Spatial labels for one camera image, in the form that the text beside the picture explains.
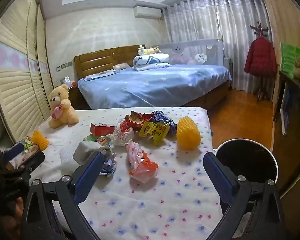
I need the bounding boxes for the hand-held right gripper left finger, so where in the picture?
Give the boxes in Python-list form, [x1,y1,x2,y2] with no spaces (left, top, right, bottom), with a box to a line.
[21,151,105,240]

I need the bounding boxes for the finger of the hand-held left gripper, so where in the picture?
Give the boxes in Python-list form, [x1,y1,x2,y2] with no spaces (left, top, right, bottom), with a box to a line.
[1,142,25,165]
[13,151,46,178]

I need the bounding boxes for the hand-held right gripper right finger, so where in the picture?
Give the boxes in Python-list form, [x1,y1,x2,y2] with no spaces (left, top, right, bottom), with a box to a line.
[203,151,283,240]

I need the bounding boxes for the blue-white wrapper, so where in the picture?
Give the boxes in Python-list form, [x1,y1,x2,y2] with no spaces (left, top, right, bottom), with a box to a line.
[100,152,118,178]

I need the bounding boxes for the grey-white paper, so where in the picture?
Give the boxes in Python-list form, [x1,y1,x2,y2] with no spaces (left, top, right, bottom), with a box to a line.
[73,140,113,165]

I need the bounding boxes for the round trash bin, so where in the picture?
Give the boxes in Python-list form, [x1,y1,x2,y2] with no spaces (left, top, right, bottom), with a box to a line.
[212,139,278,188]

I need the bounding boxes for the green drink carton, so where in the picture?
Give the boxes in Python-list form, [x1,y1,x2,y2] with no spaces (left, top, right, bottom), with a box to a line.
[83,134,110,147]

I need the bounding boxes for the red snack box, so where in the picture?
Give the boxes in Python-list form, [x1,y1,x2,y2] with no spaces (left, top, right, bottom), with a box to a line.
[90,122,115,136]

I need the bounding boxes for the pink and orange snack bag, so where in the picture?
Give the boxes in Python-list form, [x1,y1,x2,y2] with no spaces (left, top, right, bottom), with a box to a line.
[126,140,159,183]

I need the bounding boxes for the large yellow foam fruit net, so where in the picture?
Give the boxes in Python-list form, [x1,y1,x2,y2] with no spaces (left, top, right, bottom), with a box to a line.
[176,117,201,151]

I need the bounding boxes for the white wrapper with red print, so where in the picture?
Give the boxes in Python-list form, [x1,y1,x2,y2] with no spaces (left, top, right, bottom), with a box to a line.
[107,119,135,146]

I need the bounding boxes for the red chip bag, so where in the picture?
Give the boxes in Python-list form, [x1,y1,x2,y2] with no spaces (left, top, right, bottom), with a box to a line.
[125,110,154,130]

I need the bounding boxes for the yellow snack wrapper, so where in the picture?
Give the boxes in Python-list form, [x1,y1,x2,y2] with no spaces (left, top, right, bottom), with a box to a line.
[139,121,170,145]

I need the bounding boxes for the blue snack wrapper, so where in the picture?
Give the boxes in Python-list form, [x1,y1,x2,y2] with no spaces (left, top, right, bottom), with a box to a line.
[150,110,177,135]

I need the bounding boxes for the beige patterned box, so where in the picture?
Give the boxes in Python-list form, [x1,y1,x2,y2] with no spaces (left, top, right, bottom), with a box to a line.
[8,142,40,168]

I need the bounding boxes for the green snack packet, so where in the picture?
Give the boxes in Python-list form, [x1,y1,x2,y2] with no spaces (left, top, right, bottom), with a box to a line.
[23,135,36,153]

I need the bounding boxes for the small yellow foam fruit net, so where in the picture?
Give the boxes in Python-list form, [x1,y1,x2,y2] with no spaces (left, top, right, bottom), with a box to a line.
[31,130,50,152]

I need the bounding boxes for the yellow teddy bear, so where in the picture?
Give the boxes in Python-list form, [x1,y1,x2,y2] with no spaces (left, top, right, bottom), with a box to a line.
[48,84,79,129]

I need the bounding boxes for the cream louvred sliding wardrobe doors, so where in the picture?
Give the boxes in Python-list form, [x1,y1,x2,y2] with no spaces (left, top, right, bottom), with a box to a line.
[0,0,54,140]

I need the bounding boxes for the wooden nightstand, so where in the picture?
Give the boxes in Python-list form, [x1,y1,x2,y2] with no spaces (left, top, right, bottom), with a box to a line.
[68,85,85,110]

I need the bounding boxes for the flat blue-white pillow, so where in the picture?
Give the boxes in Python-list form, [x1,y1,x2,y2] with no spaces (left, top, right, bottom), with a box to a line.
[82,69,120,81]

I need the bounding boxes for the blue bed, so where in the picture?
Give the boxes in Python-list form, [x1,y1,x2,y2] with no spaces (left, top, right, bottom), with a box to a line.
[77,64,233,109]
[73,44,232,108]

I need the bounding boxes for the dark cabinet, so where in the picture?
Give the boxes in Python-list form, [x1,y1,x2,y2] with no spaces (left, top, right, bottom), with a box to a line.
[272,70,300,155]

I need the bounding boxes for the small beige pillow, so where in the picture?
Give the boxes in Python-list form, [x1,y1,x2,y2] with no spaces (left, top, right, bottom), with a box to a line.
[112,62,130,71]

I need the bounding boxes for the red puffer jacket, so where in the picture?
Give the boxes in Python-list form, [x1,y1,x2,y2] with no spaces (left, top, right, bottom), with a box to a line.
[244,37,277,75]

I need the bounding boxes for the stacked pillows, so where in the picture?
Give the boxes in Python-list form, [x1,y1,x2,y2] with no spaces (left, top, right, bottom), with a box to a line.
[133,54,172,71]

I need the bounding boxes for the stack of green boxes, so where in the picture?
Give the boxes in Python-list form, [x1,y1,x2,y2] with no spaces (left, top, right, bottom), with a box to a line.
[280,42,300,72]

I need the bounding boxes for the yellow plush toy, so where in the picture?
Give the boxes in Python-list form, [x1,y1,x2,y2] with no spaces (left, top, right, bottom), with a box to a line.
[145,45,162,55]

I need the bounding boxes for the wooden coat rack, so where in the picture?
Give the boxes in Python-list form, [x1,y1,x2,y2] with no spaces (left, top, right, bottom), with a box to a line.
[249,21,269,103]

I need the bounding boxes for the grey patterned curtain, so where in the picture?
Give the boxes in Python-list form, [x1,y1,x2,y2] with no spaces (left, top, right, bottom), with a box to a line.
[162,0,263,93]

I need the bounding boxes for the tall wooden wardrobe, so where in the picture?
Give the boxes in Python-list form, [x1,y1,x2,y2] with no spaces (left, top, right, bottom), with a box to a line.
[260,0,300,100]

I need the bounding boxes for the white air conditioner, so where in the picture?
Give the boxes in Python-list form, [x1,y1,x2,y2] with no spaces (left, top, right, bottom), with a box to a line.
[133,6,163,19]

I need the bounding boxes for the wall switch panel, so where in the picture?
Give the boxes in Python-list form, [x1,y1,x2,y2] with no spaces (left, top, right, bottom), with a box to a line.
[55,62,73,71]

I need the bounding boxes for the grey mesh bed guard rail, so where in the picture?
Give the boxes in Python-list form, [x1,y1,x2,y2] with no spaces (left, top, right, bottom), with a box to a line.
[157,39,224,67]

